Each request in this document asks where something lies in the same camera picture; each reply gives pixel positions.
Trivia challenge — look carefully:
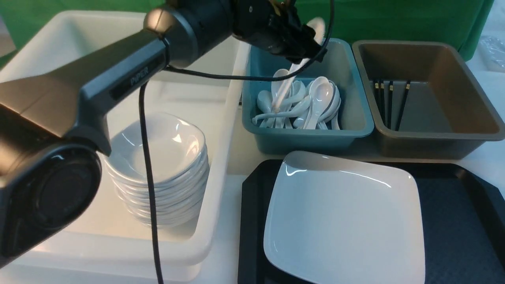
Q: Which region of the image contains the white spoon upright right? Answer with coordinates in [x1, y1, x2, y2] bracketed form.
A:
[303, 76, 334, 129]

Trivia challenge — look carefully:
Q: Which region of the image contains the black serving tray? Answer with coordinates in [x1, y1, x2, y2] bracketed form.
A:
[238, 159, 505, 284]

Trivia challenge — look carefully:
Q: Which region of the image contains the large white square plate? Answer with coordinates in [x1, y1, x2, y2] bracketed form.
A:
[263, 151, 426, 284]

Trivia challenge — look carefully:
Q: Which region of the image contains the green backdrop cloth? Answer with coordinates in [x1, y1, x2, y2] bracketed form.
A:
[1, 0, 494, 60]

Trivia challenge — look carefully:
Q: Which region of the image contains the black chopstick in bin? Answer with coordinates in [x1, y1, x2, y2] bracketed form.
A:
[373, 80, 382, 120]
[395, 80, 411, 131]

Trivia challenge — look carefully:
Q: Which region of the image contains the stack of white bowls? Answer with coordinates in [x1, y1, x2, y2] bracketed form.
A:
[107, 149, 210, 228]

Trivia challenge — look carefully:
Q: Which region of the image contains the teal plastic bin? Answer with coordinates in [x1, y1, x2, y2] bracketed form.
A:
[242, 38, 374, 155]

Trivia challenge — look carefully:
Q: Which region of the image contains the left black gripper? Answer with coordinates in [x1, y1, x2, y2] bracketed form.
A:
[233, 0, 326, 64]

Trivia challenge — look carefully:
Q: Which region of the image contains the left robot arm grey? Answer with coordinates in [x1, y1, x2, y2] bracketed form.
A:
[1, 0, 329, 267]

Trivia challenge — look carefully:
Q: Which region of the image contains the black chopstick gold band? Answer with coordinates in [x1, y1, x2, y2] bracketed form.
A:
[387, 81, 394, 129]
[379, 79, 387, 127]

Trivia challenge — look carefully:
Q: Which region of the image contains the white spoon upright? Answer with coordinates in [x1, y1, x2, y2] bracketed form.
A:
[303, 76, 334, 129]
[268, 69, 293, 129]

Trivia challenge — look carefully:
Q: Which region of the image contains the white spoon upright left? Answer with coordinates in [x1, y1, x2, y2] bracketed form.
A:
[268, 69, 293, 129]

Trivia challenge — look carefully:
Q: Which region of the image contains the black chopstick in bin right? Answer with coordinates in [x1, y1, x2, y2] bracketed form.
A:
[395, 80, 411, 131]

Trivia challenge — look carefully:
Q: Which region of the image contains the clear plastic bag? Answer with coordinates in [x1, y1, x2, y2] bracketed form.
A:
[478, 35, 505, 73]

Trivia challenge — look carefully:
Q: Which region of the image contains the black chopstick in bin left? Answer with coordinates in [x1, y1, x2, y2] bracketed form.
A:
[373, 80, 382, 120]

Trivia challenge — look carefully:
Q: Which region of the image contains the small white square bowl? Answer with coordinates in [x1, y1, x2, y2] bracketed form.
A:
[106, 112, 207, 185]

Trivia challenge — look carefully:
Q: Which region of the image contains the brown plastic bin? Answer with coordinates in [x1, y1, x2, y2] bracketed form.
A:
[352, 40, 504, 159]

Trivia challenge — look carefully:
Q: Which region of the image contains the white spoon lying across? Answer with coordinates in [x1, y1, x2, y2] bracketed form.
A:
[251, 96, 311, 125]

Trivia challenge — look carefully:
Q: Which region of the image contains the large white plastic tub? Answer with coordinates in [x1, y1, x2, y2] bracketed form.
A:
[1, 11, 242, 284]

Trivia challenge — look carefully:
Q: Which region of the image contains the white ceramic soup spoon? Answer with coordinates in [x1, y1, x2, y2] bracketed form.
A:
[272, 17, 326, 113]

